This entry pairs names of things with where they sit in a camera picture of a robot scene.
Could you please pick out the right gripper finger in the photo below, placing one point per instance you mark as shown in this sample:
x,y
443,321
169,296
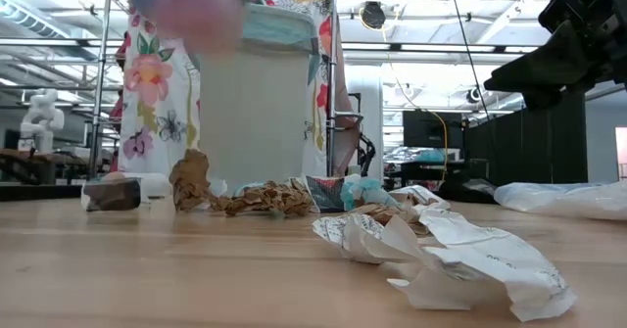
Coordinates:
x,y
548,63
541,100

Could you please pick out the light blue trash bag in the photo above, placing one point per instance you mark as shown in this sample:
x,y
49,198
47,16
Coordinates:
x,y
274,27

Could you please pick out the white bag with blue hem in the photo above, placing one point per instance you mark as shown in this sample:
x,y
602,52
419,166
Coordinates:
x,y
563,198

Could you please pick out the white plastic trash bin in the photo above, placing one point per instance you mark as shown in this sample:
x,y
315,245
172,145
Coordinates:
x,y
255,122

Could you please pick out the white plastic wrapper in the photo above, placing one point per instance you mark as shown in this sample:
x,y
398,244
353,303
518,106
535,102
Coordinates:
x,y
421,195

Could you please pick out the white printed paper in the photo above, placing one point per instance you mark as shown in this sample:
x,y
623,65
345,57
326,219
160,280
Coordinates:
x,y
465,264

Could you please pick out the brown paper ball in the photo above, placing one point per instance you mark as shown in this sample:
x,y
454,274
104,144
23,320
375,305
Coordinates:
x,y
392,215

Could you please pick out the blue white wrapper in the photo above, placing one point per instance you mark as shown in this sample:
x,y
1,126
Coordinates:
x,y
362,191

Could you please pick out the tall brown paper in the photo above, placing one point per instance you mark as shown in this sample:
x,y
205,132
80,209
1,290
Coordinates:
x,y
191,181

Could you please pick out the white and black wrapper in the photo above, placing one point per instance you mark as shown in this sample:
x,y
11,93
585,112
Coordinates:
x,y
112,196

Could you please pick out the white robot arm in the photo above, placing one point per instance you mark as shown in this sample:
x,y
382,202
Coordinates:
x,y
41,120

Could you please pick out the black monitor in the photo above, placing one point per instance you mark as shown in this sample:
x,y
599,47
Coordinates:
x,y
431,128

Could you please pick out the black round lamp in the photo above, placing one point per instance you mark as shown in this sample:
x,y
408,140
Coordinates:
x,y
373,14

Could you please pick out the floral print curtain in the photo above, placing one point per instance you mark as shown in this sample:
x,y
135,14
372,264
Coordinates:
x,y
157,98

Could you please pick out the wooden workbench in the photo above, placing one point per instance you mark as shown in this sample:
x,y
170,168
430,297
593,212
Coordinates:
x,y
34,164

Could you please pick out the black partition wall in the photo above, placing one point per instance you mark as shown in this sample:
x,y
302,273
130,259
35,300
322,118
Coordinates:
x,y
534,142

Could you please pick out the black metal table frame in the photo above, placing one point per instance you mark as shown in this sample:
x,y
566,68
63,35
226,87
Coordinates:
x,y
39,192

